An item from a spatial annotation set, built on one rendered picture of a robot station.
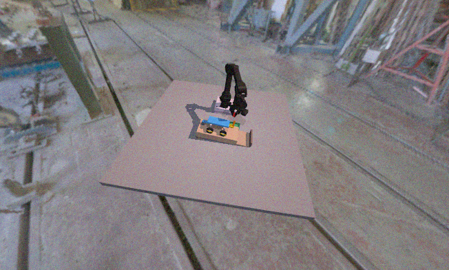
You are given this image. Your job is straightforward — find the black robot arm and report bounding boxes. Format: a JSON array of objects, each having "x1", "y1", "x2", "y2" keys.
[{"x1": 220, "y1": 63, "x2": 247, "y2": 110}]

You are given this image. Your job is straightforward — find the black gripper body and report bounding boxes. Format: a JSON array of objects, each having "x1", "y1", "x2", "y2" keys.
[{"x1": 224, "y1": 100, "x2": 248, "y2": 116}]

